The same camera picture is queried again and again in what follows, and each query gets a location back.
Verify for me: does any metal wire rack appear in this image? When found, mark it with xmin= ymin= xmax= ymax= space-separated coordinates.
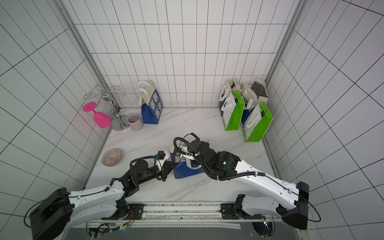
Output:
xmin=83 ymin=84 xmax=129 ymax=132

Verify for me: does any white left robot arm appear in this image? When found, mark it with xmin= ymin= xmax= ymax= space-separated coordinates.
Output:
xmin=25 ymin=156 xmax=178 ymax=240

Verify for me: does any pink plastic goblet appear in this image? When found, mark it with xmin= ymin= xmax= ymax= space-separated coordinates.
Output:
xmin=83 ymin=102 xmax=112 ymax=129

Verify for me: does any large blue beige cheerful bag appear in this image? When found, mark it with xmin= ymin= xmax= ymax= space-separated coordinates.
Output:
xmin=170 ymin=147 xmax=204 ymax=179

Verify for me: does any pale pink ceramic cup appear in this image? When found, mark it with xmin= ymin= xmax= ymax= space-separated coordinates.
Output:
xmin=127 ymin=114 xmax=144 ymax=131

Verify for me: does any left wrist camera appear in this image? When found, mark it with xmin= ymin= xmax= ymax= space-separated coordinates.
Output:
xmin=154 ymin=151 xmax=170 ymax=170

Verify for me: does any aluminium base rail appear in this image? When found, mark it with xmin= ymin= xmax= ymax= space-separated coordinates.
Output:
xmin=86 ymin=201 xmax=302 ymax=230

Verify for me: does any blue beige bag at back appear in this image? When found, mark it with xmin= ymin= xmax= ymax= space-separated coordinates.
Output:
xmin=137 ymin=80 xmax=163 ymax=125

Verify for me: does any navy beige small bag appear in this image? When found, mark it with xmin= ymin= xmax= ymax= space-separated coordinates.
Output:
xmin=219 ymin=78 xmax=242 ymax=108

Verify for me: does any glass dish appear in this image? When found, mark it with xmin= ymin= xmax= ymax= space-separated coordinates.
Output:
xmin=102 ymin=149 xmax=122 ymax=167

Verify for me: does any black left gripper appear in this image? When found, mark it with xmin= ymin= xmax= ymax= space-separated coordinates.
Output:
xmin=138 ymin=161 xmax=179 ymax=184

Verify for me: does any green white bag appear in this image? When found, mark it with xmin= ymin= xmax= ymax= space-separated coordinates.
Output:
xmin=221 ymin=91 xmax=245 ymax=131
xmin=243 ymin=102 xmax=274 ymax=142

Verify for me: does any blue beige takeout bag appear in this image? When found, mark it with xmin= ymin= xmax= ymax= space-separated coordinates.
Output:
xmin=241 ymin=77 xmax=269 ymax=124

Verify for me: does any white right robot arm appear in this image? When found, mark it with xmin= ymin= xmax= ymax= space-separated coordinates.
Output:
xmin=173 ymin=133 xmax=312 ymax=230

